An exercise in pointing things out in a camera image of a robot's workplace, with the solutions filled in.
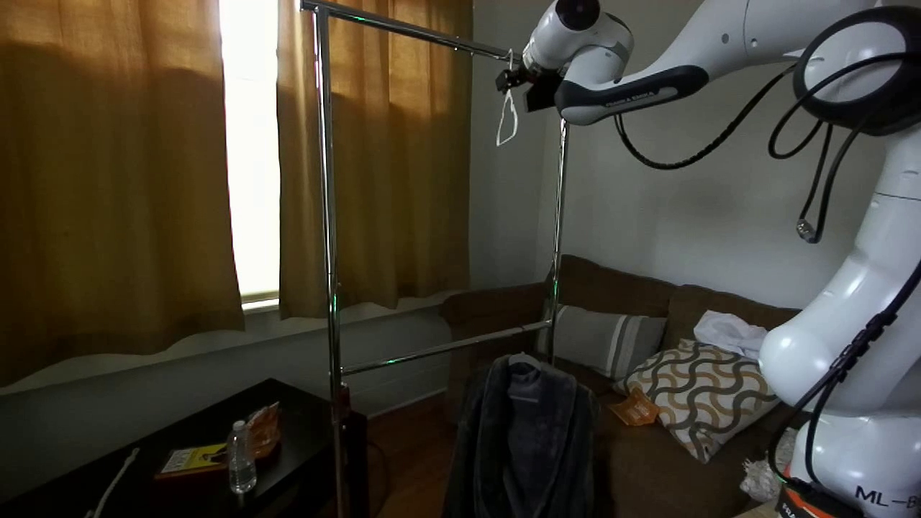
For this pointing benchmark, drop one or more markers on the white plastic hanger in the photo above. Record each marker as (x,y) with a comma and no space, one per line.
(509,119)

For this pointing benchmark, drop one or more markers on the orange snack bag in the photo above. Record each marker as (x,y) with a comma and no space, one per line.
(265,433)

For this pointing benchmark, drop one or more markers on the wavy patterned pillow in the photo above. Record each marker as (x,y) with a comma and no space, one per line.
(707,392)

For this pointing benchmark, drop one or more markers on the orange item on sofa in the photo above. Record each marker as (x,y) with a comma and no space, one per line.
(634,411)

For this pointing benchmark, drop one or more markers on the black low table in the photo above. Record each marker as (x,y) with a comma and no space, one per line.
(192,490)

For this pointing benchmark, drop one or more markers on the dark hanging robe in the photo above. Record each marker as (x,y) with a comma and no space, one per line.
(529,441)

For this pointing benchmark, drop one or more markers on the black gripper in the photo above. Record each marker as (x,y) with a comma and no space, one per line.
(545,90)

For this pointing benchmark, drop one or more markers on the clear water bottle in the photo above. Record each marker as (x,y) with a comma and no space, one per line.
(244,461)

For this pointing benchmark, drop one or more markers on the white crumpled cloth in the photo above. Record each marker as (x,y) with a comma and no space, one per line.
(730,336)

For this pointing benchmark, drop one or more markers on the wide mustard curtain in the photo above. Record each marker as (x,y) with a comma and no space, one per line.
(106,174)

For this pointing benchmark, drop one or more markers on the grey striped pillow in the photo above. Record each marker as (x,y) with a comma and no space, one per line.
(601,340)

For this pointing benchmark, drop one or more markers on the yellow flat book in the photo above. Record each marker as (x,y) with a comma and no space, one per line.
(192,461)

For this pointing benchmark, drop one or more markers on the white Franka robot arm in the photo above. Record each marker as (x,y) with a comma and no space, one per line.
(852,317)

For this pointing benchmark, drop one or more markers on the brown sofa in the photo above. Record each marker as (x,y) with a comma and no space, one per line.
(663,470)

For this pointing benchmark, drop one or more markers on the metal clothes rack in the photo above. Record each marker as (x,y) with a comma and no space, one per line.
(333,240)

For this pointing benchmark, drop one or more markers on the bright window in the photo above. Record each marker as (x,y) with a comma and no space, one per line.
(250,145)

